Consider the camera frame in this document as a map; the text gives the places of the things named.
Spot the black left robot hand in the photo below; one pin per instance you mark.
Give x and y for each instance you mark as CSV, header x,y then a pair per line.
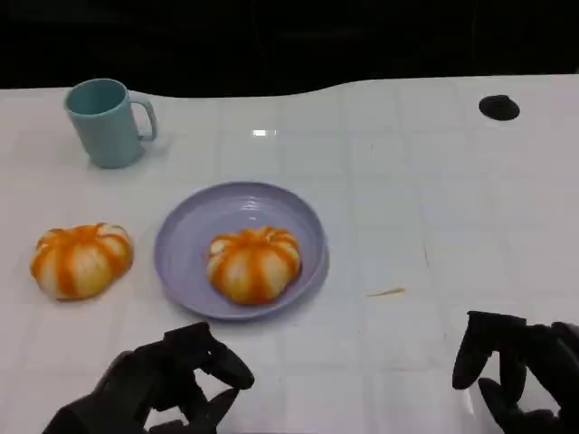
x,y
149,380

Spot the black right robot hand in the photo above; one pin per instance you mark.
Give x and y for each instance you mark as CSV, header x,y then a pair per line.
x,y
552,361

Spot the orange white toy bread roll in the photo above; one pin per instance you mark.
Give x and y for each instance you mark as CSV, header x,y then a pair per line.
x,y
253,267
79,262

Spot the lilac plate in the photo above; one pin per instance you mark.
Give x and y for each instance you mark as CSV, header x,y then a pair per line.
x,y
190,253

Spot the thin beige splinter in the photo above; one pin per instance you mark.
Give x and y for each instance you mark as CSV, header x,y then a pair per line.
x,y
386,292

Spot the pale green mug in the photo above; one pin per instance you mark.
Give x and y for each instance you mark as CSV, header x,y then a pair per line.
x,y
106,131

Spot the black round table grommet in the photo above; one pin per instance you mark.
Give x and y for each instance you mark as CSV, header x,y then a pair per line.
x,y
498,107

